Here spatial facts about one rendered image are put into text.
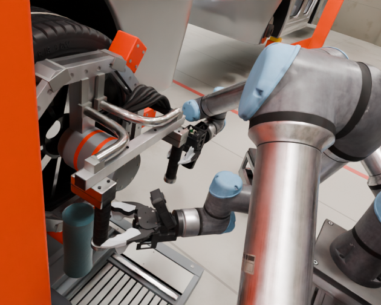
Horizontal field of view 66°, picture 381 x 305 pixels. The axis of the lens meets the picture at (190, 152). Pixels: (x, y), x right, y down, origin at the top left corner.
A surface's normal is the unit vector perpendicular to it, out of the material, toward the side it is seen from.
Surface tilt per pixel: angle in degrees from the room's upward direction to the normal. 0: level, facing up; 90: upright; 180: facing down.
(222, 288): 0
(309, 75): 45
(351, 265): 73
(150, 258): 0
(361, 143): 123
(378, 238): 90
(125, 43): 55
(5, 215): 90
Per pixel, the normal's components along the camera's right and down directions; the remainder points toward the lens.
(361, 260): -0.60, 0.00
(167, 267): 0.22, -0.80
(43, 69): -0.17, -0.28
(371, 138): 0.11, 0.84
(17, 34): 0.85, 0.43
